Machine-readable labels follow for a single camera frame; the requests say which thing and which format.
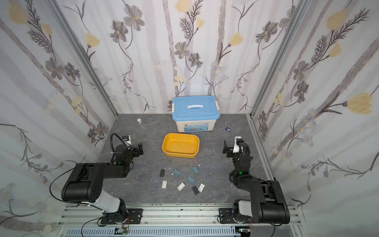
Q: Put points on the teal eraser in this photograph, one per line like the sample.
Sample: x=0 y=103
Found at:
x=191 y=179
x=176 y=172
x=195 y=169

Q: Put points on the yellow plastic tub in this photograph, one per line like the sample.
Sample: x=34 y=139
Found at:
x=181 y=145

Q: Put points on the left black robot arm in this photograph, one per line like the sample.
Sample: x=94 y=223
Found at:
x=85 y=183

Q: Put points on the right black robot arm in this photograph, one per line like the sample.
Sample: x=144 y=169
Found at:
x=266 y=205

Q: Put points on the blue lidded storage box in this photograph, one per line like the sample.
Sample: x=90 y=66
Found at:
x=195 y=113

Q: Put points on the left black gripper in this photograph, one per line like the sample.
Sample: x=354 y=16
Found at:
x=137 y=149

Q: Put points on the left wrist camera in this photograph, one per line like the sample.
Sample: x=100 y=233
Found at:
x=126 y=140

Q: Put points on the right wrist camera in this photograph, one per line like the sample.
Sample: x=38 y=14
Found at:
x=238 y=146

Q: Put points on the white eraser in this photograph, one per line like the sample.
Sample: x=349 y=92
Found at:
x=201 y=187
x=164 y=184
x=181 y=186

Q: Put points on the clear flask with stopper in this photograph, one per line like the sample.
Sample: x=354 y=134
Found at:
x=142 y=126

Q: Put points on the small circuit board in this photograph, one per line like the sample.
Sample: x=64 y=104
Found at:
x=122 y=231

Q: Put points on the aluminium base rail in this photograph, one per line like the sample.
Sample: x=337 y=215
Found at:
x=172 y=220

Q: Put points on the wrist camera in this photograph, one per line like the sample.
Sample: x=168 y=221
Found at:
x=238 y=146
x=126 y=140

